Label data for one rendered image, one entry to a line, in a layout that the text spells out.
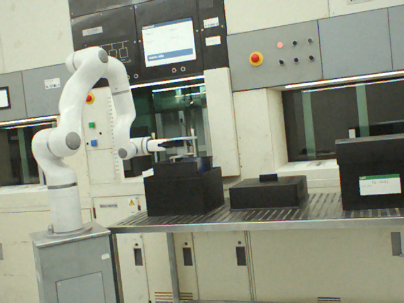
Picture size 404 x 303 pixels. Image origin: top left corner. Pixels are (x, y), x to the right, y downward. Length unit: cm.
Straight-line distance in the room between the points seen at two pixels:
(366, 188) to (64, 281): 117
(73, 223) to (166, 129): 168
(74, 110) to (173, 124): 157
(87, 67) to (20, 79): 101
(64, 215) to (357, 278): 136
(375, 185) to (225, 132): 83
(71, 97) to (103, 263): 67
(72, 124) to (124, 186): 80
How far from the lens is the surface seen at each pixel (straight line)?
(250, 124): 235
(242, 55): 237
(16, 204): 308
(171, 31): 251
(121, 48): 263
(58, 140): 189
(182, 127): 337
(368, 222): 171
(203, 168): 216
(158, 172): 208
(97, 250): 192
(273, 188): 194
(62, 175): 193
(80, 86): 202
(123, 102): 218
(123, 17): 265
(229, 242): 247
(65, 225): 195
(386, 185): 184
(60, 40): 284
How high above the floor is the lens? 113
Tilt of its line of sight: 3 degrees down
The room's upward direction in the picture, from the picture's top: 6 degrees counter-clockwise
